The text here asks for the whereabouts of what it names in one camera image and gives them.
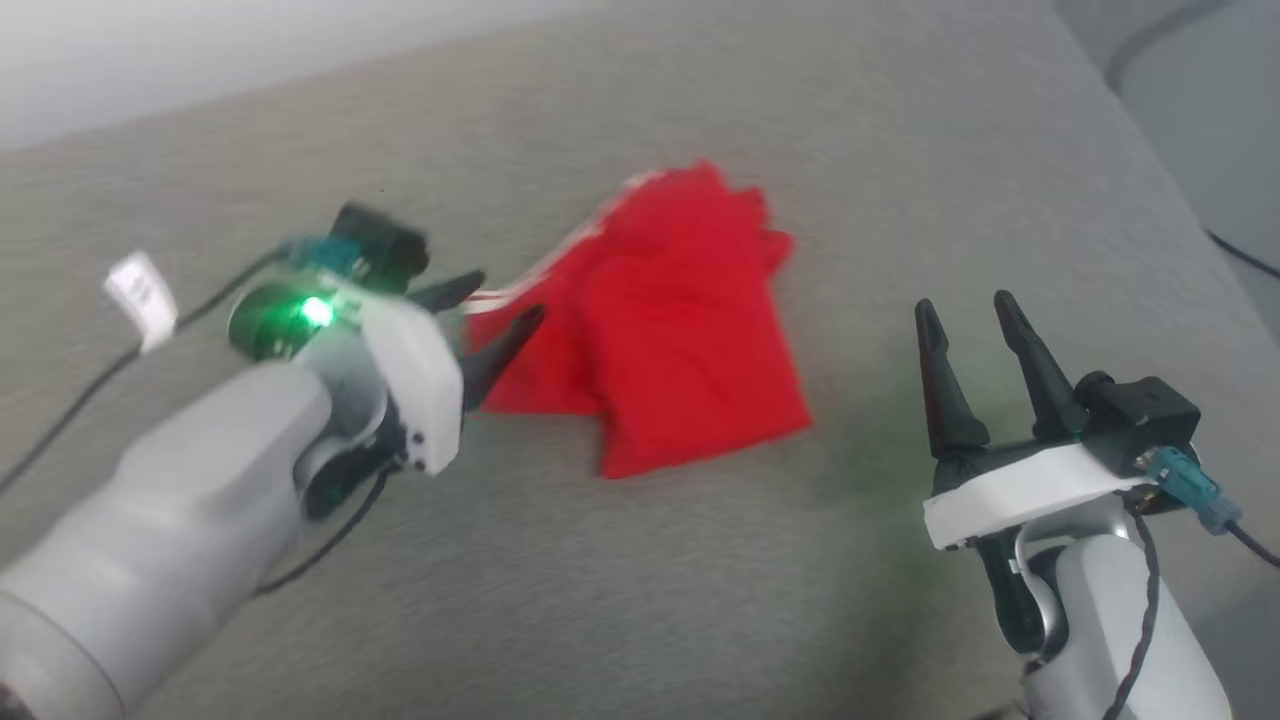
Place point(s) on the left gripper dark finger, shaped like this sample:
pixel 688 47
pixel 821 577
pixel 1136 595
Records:
pixel 450 291
pixel 498 355

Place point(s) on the red basketball jersey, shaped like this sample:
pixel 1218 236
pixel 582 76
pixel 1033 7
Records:
pixel 680 350

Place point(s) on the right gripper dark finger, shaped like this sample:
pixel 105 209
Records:
pixel 948 400
pixel 1045 390

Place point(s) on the grey fabric sofa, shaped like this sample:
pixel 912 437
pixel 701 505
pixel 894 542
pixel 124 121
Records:
pixel 700 600

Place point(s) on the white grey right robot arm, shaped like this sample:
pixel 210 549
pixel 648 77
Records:
pixel 1100 620

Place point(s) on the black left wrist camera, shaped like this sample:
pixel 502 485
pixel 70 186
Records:
pixel 385 245

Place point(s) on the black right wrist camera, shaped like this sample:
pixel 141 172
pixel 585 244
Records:
pixel 1150 415

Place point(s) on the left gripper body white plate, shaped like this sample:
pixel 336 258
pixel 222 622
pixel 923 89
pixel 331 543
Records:
pixel 415 380

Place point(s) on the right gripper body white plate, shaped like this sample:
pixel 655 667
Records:
pixel 1020 485

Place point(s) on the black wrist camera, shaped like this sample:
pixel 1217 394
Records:
pixel 1150 415
pixel 385 245

